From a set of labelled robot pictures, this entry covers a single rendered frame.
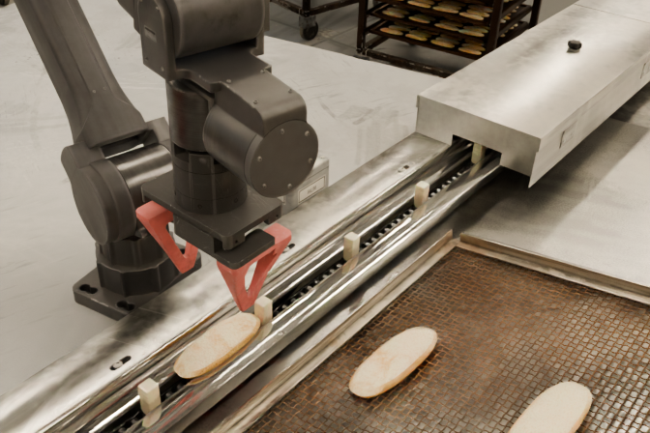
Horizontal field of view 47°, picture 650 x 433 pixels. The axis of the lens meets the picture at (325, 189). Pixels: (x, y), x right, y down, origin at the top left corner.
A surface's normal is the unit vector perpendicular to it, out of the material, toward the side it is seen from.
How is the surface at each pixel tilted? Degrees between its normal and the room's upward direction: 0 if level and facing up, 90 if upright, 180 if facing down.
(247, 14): 87
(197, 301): 0
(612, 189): 0
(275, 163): 91
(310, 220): 0
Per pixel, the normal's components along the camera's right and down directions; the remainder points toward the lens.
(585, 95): 0.04, -0.84
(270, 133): 0.64, 0.44
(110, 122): 0.46, -0.32
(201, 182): -0.04, 0.55
